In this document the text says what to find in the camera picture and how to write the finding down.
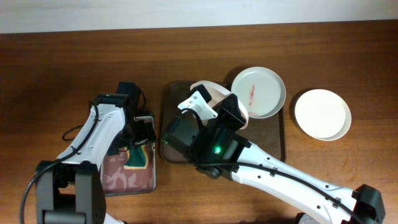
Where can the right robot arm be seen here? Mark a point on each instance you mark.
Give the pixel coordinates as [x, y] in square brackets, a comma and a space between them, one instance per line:
[204, 132]

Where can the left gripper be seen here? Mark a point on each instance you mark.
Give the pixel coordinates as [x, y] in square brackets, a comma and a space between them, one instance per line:
[147, 135]

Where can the green and yellow sponge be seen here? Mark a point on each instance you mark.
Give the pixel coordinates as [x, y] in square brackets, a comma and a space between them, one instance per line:
[137, 158]

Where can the metal baking tray with water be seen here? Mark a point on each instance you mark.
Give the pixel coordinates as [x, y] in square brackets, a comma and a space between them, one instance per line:
[116, 180]

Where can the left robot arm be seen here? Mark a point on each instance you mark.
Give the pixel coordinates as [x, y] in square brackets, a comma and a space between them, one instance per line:
[69, 189]

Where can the pinkish white plate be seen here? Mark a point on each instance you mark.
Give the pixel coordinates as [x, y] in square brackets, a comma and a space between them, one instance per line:
[217, 93]

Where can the pale green plate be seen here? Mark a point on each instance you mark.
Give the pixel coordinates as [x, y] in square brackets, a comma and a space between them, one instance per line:
[260, 90]

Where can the brown plastic serving tray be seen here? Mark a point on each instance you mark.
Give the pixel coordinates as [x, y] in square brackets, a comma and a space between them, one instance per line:
[267, 133]

